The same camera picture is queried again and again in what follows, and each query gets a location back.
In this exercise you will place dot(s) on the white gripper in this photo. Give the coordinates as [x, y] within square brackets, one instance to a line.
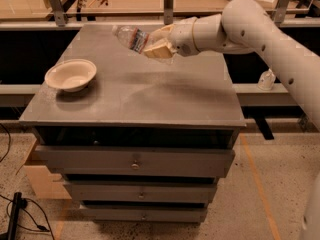
[182, 37]

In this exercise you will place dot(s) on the clear plastic water bottle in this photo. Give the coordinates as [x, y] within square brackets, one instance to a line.
[136, 40]

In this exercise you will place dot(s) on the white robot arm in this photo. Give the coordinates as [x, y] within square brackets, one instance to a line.
[244, 26]

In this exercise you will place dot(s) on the clear sanitizer pump bottle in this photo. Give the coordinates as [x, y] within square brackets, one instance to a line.
[266, 80]

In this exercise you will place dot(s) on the white paper bowl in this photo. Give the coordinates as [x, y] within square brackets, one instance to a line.
[71, 75]

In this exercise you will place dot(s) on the grey drawer cabinet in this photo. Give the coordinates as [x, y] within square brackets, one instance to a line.
[136, 102]

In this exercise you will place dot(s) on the top grey drawer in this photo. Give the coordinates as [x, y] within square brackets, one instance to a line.
[98, 160]

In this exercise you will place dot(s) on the grey drawer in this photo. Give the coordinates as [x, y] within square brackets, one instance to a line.
[141, 192]
[98, 160]
[144, 213]

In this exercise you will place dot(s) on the middle grey drawer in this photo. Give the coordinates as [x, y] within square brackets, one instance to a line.
[141, 192]

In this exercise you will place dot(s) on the bottom grey drawer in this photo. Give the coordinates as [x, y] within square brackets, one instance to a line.
[144, 213]

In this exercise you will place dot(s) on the cardboard box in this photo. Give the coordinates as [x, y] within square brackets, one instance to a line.
[45, 185]

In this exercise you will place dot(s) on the black stand leg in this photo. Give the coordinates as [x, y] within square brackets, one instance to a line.
[16, 206]

